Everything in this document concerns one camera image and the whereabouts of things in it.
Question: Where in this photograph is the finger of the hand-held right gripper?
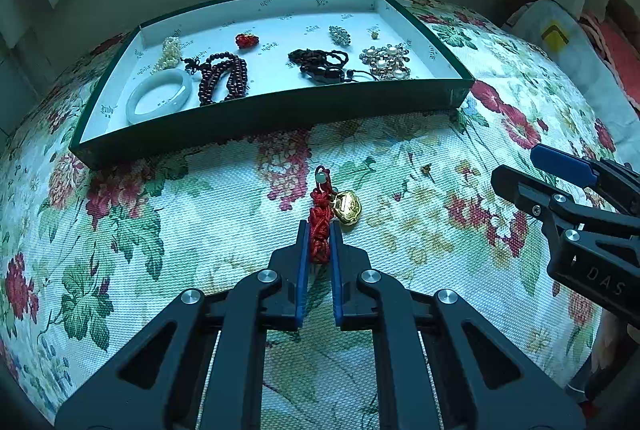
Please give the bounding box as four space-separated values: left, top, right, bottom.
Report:
490 165 640 241
530 144 640 215

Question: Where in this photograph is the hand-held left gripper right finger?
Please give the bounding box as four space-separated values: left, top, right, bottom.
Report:
329 225 587 430

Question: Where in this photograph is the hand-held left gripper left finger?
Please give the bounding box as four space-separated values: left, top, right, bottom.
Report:
54 220 309 430

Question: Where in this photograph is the gold lock pendant red cord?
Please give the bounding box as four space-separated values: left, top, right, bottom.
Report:
306 165 362 265

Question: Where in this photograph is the black braided bracelet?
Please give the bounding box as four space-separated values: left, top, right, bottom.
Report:
287 48 378 85

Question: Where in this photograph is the dark red bead bracelet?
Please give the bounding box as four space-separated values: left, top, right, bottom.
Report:
182 52 250 106

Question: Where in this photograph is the green cardboard box tray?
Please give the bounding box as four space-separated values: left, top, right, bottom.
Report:
67 0 476 171

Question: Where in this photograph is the white pearl necklace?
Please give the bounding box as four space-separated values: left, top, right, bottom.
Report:
150 36 182 73

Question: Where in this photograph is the white plastic bag yellow label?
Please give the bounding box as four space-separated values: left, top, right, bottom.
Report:
501 0 640 111

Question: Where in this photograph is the pink cloth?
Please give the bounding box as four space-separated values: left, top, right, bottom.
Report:
579 16 640 108

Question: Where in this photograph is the floral bed cover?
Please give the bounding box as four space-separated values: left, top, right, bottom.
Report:
0 0 640 430

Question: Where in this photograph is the pearl flower brooch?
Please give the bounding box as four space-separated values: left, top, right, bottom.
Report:
359 44 414 82

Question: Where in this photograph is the white jade bangle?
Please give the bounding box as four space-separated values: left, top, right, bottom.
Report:
125 70 194 127

